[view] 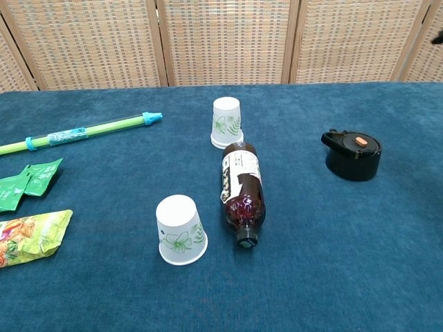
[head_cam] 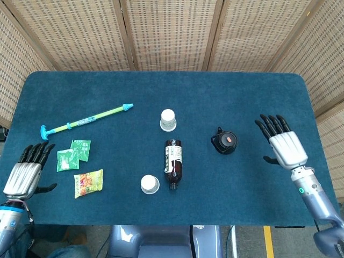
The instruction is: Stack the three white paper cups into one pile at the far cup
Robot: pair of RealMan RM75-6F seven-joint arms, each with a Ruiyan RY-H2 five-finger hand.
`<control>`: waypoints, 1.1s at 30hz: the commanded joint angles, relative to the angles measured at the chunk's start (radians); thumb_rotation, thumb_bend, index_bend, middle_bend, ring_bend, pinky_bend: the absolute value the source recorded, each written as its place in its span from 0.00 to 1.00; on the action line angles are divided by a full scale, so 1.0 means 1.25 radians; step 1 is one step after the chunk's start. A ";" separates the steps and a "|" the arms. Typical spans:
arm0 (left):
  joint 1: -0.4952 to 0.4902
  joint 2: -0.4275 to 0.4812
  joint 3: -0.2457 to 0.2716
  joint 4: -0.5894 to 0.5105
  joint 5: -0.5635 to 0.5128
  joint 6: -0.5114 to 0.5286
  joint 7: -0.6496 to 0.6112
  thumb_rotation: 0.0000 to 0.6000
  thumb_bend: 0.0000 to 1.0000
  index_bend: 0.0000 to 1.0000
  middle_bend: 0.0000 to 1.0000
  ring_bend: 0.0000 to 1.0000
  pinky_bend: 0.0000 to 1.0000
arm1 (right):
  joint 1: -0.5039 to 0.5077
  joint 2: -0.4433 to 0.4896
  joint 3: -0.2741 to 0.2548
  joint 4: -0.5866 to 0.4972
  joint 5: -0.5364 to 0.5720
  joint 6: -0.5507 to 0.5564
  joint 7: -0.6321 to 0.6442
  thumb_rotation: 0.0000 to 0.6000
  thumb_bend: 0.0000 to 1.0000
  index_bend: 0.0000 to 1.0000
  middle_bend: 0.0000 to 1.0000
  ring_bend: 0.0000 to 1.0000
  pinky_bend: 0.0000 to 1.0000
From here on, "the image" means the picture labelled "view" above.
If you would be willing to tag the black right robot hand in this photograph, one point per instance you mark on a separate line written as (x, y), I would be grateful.
(439, 37)

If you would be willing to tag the brown plastic drink bottle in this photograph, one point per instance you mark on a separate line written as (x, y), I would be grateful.
(242, 193)

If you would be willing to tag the black bottle lid orange button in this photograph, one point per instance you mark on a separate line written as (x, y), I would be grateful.
(353, 162)

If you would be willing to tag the woven folding screen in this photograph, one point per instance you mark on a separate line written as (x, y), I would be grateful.
(225, 41)

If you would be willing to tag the green tube water gun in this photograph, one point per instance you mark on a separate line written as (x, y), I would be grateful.
(104, 127)

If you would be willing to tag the blue velvet tablecloth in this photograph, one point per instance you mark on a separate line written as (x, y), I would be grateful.
(104, 294)

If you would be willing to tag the green tea sachet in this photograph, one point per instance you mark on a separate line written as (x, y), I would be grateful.
(8, 193)
(41, 180)

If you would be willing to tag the yellow green snack bag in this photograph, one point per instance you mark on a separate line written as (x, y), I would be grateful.
(31, 235)

